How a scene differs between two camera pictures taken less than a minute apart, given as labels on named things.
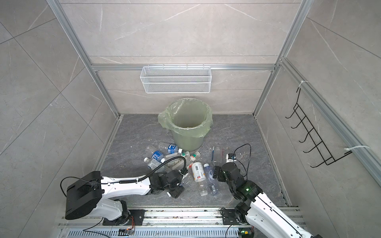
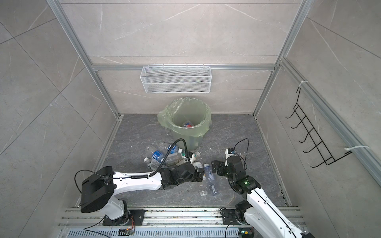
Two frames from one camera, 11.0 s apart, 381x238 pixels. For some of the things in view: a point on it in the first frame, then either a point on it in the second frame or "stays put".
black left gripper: x=180 y=192 -> x=197 y=178
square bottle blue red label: x=217 y=155 -> x=188 y=124
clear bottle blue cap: x=211 y=183 stays put
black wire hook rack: x=312 y=134 stays put
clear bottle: x=203 y=187 stays put
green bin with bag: x=189 y=120 stays put
